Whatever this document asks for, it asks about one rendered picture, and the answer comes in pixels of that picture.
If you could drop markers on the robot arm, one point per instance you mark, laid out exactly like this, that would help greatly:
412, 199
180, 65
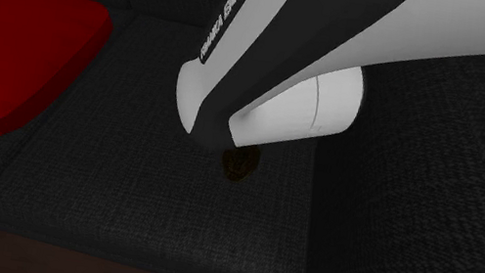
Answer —
346, 21

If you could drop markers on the small dark brown round object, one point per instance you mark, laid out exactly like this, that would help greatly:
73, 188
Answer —
240, 163

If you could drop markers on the dark grey fabric sofa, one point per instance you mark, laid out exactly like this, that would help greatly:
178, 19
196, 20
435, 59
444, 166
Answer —
119, 185

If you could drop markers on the red cushion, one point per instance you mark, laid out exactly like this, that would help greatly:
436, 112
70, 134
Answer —
3, 57

